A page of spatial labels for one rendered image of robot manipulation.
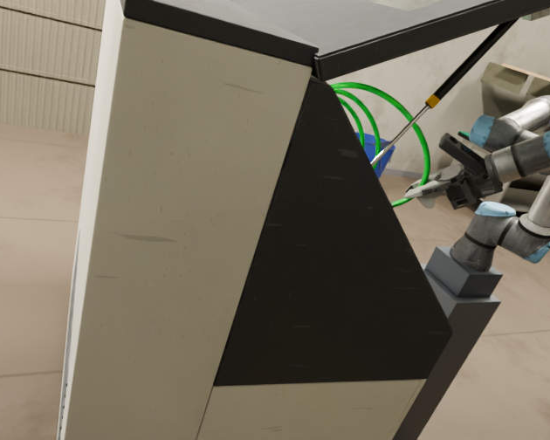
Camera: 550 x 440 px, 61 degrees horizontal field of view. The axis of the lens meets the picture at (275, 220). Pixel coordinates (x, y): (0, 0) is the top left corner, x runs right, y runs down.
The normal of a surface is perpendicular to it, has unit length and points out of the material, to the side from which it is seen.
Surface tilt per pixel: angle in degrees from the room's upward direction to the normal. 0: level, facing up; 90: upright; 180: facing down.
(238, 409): 90
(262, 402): 90
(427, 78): 90
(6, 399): 0
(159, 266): 90
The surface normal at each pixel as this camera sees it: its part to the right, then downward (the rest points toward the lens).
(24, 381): 0.28, -0.86
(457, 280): -0.88, -0.06
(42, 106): 0.38, 0.50
